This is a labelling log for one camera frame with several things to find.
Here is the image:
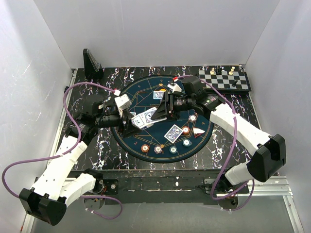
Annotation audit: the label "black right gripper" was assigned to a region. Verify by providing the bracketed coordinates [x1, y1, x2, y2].
[150, 91, 195, 123]

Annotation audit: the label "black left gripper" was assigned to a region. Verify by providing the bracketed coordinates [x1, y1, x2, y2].
[95, 107, 142, 137]

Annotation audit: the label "blue playing card box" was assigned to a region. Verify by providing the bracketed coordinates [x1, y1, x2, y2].
[131, 113, 153, 130]

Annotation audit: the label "deck of playing cards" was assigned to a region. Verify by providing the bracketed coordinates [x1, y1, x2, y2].
[141, 107, 157, 123]

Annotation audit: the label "orange chips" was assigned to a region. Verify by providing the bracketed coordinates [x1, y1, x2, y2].
[182, 126, 190, 135]

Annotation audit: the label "blue white chips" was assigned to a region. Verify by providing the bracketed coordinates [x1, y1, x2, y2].
[189, 115, 197, 122]

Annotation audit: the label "orange poker chip stack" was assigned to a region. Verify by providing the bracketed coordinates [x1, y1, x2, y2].
[141, 144, 150, 153]

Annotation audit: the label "green chips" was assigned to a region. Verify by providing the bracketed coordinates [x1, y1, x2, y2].
[182, 139, 191, 147]

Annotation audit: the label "blue white poker chip stack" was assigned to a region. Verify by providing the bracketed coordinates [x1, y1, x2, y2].
[154, 146, 162, 154]

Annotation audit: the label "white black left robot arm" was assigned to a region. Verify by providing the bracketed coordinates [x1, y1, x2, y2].
[19, 94, 133, 226]

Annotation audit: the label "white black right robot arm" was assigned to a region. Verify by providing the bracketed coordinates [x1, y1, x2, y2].
[151, 75, 286, 193]

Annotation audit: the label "round blue poker mat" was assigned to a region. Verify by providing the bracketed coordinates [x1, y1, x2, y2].
[111, 75, 214, 163]

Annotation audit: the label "green poker chip stack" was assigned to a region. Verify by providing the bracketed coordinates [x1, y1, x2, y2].
[169, 146, 177, 154]

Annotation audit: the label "black chess piece back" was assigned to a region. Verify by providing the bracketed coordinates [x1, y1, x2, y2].
[216, 66, 222, 75]

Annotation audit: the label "black card holder stand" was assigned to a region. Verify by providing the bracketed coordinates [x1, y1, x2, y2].
[83, 49, 104, 80]

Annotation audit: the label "white chess piece right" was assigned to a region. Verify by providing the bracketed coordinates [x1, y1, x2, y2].
[228, 67, 235, 75]

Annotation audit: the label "black white chess board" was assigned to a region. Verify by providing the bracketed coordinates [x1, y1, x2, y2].
[198, 70, 251, 92]

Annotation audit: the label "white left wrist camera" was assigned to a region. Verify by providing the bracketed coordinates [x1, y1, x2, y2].
[114, 94, 132, 116]

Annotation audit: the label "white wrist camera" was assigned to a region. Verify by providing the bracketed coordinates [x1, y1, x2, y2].
[114, 94, 132, 116]
[167, 83, 182, 94]

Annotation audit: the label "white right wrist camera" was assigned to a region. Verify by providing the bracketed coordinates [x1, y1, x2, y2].
[167, 83, 182, 94]

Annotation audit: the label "aluminium rail frame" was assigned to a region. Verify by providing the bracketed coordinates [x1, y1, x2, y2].
[20, 69, 304, 233]

